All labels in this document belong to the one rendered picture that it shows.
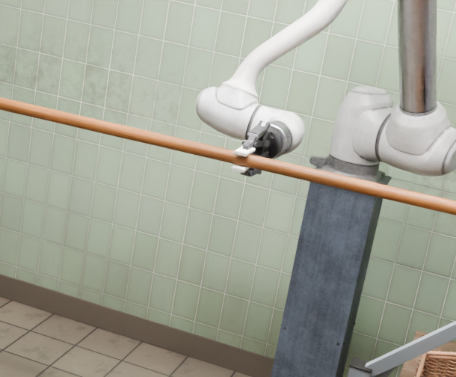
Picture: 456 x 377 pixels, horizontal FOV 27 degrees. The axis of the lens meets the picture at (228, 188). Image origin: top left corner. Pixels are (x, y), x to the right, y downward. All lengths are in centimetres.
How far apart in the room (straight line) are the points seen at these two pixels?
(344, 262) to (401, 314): 69
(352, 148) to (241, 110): 48
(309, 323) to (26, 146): 147
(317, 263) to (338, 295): 12
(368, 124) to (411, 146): 16
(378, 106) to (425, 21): 37
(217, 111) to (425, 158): 61
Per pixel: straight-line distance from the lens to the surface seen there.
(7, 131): 386
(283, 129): 232
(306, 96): 335
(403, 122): 263
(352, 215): 279
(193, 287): 366
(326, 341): 294
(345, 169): 278
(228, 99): 242
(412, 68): 255
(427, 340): 174
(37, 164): 382
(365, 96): 275
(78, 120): 226
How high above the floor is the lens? 173
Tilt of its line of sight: 17 degrees down
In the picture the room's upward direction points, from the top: 10 degrees clockwise
